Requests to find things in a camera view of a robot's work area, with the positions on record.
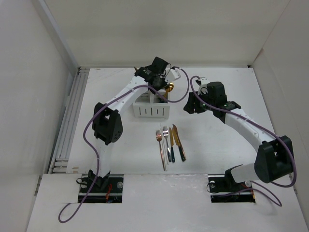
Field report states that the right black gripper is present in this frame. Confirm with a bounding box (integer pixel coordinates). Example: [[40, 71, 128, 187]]
[[183, 89, 215, 114]]

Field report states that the gold spoon green handle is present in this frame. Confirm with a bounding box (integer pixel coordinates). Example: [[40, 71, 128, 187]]
[[161, 83, 174, 103]]

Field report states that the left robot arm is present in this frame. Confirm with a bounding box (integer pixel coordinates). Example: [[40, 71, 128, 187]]
[[83, 57, 174, 192]]

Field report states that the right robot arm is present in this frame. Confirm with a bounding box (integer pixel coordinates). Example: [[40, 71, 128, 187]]
[[184, 77, 297, 190]]

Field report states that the white utensil caddy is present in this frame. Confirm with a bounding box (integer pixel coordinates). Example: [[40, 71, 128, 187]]
[[133, 91, 170, 119]]

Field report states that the rose gold fork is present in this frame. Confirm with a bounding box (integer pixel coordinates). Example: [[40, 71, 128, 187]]
[[155, 130, 166, 171]]

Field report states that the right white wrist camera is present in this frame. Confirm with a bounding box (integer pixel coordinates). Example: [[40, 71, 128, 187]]
[[196, 77, 210, 95]]

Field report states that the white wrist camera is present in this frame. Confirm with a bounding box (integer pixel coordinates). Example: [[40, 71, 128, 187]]
[[196, 77, 210, 95], [165, 69, 181, 84]]

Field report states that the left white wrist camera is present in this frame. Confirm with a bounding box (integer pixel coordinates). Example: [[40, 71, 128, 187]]
[[165, 69, 181, 84]]

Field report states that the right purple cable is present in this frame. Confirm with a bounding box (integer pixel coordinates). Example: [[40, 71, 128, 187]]
[[189, 75, 298, 207]]

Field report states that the silver fork green handle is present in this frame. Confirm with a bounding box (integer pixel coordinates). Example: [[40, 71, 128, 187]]
[[163, 126, 172, 162]]

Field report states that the rose gold knife green handle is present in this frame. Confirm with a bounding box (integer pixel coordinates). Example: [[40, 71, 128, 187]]
[[169, 127, 175, 163]]

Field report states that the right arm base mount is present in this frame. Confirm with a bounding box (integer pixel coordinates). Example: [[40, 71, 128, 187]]
[[207, 174, 255, 203]]

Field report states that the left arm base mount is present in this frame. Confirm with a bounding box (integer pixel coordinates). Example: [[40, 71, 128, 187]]
[[76, 174, 124, 203]]

